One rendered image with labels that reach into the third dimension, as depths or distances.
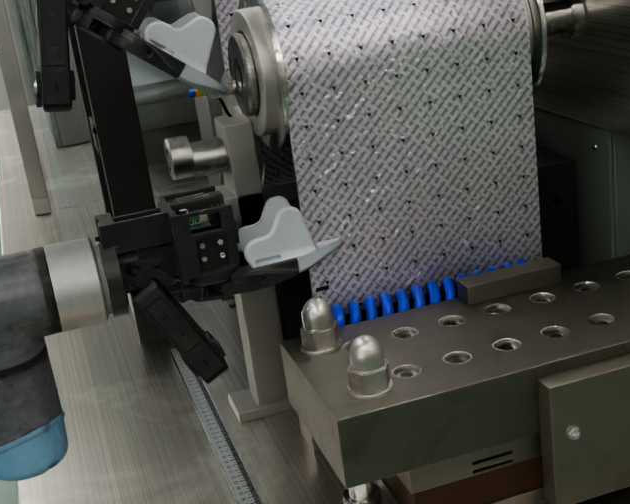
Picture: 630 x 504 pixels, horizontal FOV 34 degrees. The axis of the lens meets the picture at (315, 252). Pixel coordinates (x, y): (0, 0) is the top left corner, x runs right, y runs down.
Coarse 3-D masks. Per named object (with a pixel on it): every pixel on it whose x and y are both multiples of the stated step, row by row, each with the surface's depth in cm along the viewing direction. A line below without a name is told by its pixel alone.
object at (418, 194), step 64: (320, 128) 90; (384, 128) 92; (448, 128) 93; (512, 128) 95; (320, 192) 92; (384, 192) 93; (448, 192) 95; (512, 192) 97; (384, 256) 95; (448, 256) 97; (512, 256) 99
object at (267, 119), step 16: (240, 16) 90; (256, 16) 89; (528, 16) 93; (240, 32) 93; (256, 32) 88; (256, 48) 87; (256, 64) 88; (272, 64) 88; (272, 80) 88; (272, 96) 88; (272, 112) 89; (256, 128) 94; (272, 128) 91
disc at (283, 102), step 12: (240, 0) 94; (252, 0) 90; (264, 12) 87; (264, 24) 87; (276, 36) 86; (276, 48) 86; (276, 60) 86; (276, 72) 87; (288, 108) 88; (288, 120) 89; (276, 132) 92; (288, 132) 90; (276, 144) 93
